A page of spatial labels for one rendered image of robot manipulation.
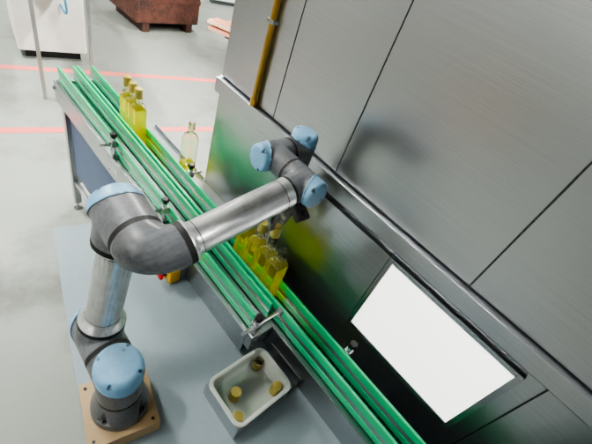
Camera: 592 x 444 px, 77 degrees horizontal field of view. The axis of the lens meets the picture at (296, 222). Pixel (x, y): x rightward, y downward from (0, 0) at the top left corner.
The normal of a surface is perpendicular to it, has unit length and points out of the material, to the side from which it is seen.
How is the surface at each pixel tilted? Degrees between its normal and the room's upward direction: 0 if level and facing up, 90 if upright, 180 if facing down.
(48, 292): 0
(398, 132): 90
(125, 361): 7
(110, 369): 7
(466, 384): 90
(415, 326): 90
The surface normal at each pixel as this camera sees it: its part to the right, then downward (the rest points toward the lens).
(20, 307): 0.29, -0.71
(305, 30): -0.71, 0.29
